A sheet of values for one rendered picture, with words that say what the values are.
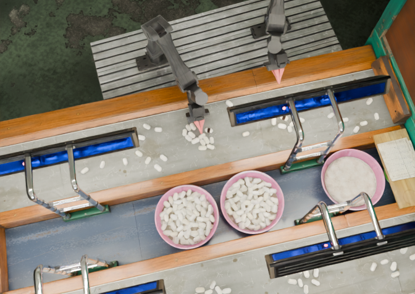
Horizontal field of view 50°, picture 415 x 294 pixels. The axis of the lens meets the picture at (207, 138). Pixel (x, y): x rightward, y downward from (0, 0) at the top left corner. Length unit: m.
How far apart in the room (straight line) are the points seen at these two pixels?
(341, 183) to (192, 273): 0.74
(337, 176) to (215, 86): 0.67
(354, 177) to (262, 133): 0.44
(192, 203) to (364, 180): 0.75
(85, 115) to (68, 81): 1.03
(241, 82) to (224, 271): 0.84
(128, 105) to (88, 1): 1.47
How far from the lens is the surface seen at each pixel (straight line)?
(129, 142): 1.65
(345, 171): 2.02
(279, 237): 1.87
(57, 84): 3.10
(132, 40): 2.33
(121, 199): 1.94
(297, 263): 1.53
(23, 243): 2.11
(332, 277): 1.92
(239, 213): 1.89
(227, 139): 1.98
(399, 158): 2.06
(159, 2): 3.28
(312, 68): 2.14
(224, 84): 2.06
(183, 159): 1.96
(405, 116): 2.05
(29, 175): 1.67
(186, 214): 1.90
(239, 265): 1.87
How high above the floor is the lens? 2.60
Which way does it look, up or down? 70 degrees down
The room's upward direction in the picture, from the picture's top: 4 degrees counter-clockwise
